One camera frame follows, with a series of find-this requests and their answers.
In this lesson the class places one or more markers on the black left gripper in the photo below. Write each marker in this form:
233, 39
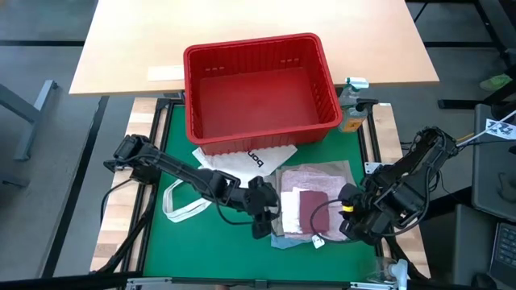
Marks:
262, 201

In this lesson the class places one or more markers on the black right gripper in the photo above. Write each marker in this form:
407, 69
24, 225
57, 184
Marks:
371, 213

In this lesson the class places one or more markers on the small white cloth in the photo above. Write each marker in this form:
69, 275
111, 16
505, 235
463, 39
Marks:
290, 213

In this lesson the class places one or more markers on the white printed tote bag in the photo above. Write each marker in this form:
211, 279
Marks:
242, 161

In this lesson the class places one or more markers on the grey beige garment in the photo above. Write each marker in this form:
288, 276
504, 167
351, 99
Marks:
342, 169

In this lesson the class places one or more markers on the maroon garment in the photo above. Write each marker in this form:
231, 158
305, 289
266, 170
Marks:
314, 209

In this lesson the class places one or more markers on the pale pink garment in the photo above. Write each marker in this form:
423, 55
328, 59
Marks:
314, 179

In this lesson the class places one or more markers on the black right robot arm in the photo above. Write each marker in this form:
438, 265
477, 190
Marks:
419, 169

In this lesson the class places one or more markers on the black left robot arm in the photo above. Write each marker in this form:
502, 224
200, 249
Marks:
177, 169

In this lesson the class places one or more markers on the red plastic laundry basket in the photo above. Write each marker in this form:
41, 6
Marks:
258, 139

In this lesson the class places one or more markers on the white handwritten garment tag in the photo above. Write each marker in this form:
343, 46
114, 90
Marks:
318, 241

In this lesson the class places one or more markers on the clear plastic spray bottle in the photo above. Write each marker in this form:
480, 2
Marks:
393, 274

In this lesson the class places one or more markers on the green table mat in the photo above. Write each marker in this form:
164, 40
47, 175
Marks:
201, 249

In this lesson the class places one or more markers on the pump bottle with orange liquid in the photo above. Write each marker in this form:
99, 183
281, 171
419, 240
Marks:
352, 121

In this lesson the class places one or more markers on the spray bottle with white trigger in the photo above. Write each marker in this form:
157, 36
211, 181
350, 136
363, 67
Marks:
351, 90

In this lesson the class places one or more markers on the grey plastic cabinet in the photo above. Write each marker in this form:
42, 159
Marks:
496, 193

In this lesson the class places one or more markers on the silver aluminium bar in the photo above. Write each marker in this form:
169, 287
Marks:
161, 283

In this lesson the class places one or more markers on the black keyboard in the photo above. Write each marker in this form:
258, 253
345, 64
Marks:
506, 249

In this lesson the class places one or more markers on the white printed tag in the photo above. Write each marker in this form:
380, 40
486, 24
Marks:
500, 129

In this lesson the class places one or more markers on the white paper label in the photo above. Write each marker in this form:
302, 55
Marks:
166, 73

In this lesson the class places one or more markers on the green shoe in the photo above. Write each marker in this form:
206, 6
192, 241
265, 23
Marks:
496, 81

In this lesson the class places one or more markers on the person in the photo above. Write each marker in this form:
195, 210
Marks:
511, 60

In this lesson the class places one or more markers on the light wooden desk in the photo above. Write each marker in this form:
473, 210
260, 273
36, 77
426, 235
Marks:
121, 40

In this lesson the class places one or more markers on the grey metal desk leg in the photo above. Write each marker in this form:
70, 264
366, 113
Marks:
36, 108

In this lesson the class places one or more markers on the black metal table frame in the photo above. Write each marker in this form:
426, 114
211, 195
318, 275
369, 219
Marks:
151, 121

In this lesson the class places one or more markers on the black metal desk frame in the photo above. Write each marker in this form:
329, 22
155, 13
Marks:
463, 44

